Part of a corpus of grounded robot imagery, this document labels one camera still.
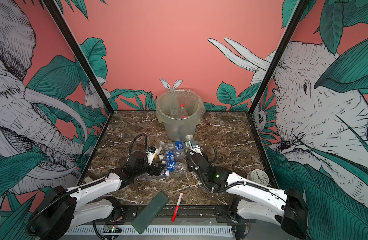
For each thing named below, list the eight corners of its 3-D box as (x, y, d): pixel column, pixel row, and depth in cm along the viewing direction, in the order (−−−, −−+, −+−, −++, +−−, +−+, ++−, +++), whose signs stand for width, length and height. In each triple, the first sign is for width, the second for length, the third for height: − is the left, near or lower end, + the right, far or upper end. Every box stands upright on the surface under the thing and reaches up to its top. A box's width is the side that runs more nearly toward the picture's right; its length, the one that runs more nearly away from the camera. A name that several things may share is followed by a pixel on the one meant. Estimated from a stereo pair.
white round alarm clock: (246, 179, 89) (249, 175, 84) (247, 169, 92) (250, 166, 88) (264, 186, 86) (269, 182, 82) (265, 176, 90) (269, 172, 86)
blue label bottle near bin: (165, 152, 98) (164, 148, 94) (165, 144, 102) (165, 140, 98) (184, 152, 98) (184, 149, 94) (184, 144, 102) (184, 140, 98)
